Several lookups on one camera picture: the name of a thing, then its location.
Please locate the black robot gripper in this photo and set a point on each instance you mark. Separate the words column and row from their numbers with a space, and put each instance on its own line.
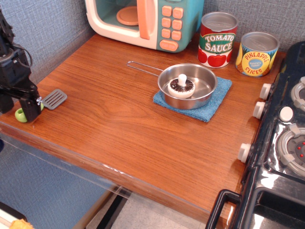
column 15, row 82

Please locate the green handled grey spatula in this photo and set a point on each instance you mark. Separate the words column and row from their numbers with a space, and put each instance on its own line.
column 51, row 101

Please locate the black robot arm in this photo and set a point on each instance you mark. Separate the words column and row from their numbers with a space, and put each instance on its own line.
column 6, row 41

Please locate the silver metal pot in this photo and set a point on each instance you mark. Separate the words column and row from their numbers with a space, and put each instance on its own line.
column 204, row 79

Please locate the white toy mushroom slice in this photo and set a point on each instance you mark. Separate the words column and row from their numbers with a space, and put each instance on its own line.
column 181, row 87

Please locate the teal toy microwave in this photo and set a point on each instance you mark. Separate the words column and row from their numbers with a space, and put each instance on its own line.
column 164, row 25

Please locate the blue cloth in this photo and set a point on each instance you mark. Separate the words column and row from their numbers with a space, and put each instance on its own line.
column 206, row 112

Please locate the tomato sauce can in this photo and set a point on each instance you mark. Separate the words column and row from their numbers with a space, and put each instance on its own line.
column 217, row 35

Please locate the pineapple slices can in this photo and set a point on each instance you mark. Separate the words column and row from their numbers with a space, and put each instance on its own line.
column 257, row 52

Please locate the black toy stove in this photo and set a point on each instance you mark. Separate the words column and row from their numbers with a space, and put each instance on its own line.
column 273, row 183

